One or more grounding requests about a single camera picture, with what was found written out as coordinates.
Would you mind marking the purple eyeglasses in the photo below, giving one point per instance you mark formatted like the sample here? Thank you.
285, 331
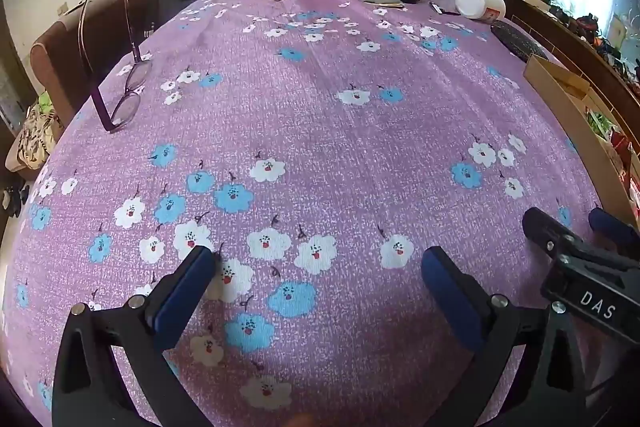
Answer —
102, 117

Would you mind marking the white plastic jar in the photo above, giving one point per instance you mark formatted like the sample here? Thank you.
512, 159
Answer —
475, 2

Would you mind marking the purple floral tablecloth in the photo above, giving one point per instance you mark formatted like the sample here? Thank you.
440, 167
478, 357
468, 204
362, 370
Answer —
325, 147

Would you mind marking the wall socket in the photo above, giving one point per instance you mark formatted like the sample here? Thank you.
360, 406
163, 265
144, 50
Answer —
61, 8

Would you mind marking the patterned bag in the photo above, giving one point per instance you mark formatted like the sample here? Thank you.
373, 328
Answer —
32, 142

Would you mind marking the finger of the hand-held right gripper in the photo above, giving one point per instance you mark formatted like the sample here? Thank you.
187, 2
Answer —
547, 229
612, 228

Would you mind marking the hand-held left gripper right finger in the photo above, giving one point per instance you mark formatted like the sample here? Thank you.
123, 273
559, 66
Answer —
450, 292

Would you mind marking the brown chair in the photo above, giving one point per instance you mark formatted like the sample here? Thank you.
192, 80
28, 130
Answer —
55, 52

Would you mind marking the row of small trinkets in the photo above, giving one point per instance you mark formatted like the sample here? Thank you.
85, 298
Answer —
590, 27

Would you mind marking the shallow cardboard box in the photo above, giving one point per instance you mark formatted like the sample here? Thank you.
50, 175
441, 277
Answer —
565, 107

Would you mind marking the black and white lighter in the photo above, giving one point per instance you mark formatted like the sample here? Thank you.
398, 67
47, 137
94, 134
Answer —
440, 8

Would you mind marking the pile of mixed snack packets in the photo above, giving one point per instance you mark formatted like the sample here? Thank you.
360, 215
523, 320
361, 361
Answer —
620, 147

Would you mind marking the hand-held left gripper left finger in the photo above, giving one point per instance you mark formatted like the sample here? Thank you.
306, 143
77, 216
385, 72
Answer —
185, 292

